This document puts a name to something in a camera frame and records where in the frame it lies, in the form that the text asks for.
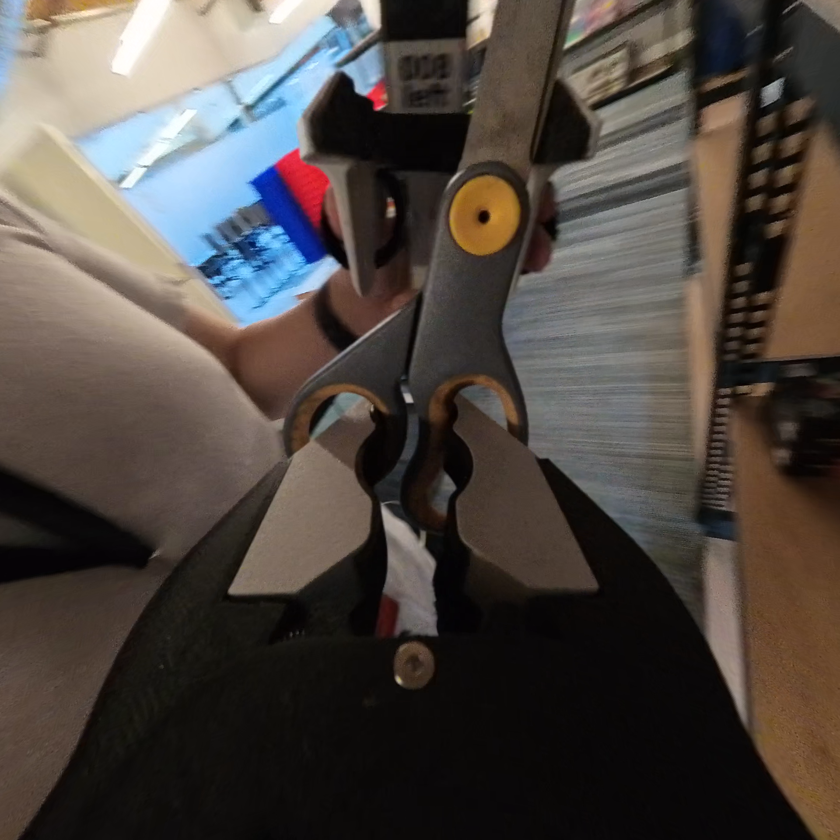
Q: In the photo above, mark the person's left forearm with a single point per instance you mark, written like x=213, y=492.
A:
x=275, y=354

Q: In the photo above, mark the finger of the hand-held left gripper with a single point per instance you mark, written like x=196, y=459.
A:
x=361, y=223
x=594, y=141

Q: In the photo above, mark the person's left hand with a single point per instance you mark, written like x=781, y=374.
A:
x=384, y=295

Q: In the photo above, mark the person's light shirt torso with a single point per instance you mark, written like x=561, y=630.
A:
x=98, y=361

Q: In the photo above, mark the black metal shelf frame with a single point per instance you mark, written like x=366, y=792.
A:
x=745, y=315

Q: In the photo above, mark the small red clothing label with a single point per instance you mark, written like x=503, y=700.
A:
x=387, y=617

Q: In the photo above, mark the wooden desk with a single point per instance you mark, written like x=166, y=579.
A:
x=787, y=656

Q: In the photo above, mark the grey yellow scissors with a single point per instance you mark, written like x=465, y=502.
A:
x=459, y=315

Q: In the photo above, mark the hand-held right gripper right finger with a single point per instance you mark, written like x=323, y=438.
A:
x=525, y=525

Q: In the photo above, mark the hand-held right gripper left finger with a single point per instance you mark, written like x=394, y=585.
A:
x=308, y=525

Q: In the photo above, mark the red blue panel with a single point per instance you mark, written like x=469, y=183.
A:
x=295, y=197

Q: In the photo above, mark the long ceiling light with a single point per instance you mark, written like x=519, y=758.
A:
x=141, y=33

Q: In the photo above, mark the black wristband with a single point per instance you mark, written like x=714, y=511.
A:
x=331, y=321

